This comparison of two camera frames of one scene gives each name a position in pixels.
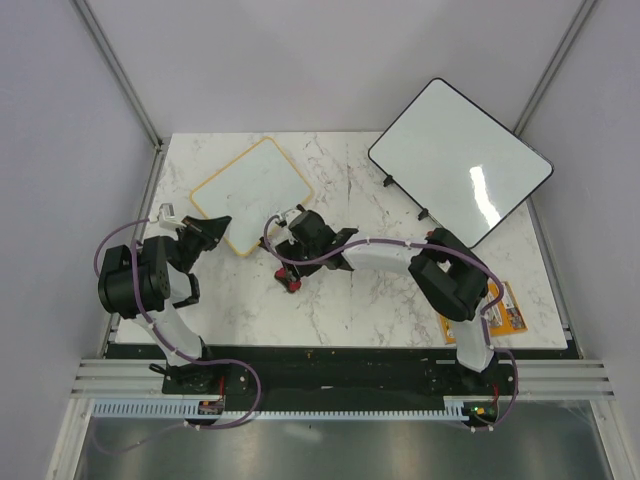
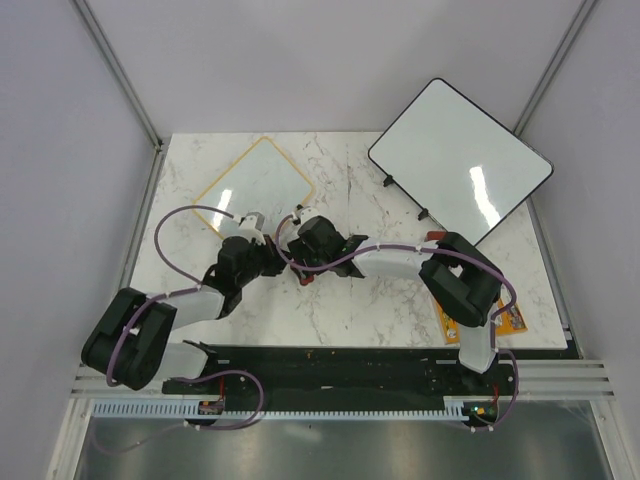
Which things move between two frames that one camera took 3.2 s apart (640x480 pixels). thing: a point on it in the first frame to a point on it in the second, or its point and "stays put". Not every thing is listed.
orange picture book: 503,318 stays put
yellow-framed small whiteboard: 258,184 stays put
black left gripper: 211,233 to 264,244
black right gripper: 289,248 stays put
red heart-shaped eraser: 281,276 to 309,279
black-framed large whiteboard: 464,168 stays put
